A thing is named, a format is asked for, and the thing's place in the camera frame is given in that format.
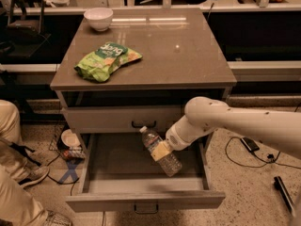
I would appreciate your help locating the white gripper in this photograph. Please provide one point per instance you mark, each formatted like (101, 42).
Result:
(173, 139)

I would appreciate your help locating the clear plastic water bottle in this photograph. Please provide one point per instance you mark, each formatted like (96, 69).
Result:
(170, 163)

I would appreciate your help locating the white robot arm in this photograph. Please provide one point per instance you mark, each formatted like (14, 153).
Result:
(279, 130)

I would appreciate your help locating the open bottom drawer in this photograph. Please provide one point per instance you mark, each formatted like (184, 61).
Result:
(120, 175)

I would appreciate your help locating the grey drawer cabinet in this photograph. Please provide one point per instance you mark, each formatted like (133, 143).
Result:
(180, 60)

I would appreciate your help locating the closed upper drawer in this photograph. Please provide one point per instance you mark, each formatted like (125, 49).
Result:
(121, 119)

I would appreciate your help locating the black phone on floor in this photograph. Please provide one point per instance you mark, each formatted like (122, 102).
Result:
(250, 145)

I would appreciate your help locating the blue tape cross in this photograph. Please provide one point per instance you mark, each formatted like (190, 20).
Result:
(70, 176)

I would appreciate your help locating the green chip bag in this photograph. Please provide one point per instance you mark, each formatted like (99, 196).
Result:
(98, 65)

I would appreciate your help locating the black bar on floor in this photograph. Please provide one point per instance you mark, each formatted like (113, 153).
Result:
(281, 188)

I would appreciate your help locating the person's leg in khaki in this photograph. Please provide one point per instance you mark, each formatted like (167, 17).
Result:
(16, 205)

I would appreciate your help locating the black chair in background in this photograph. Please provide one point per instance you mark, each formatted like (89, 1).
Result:
(23, 30)

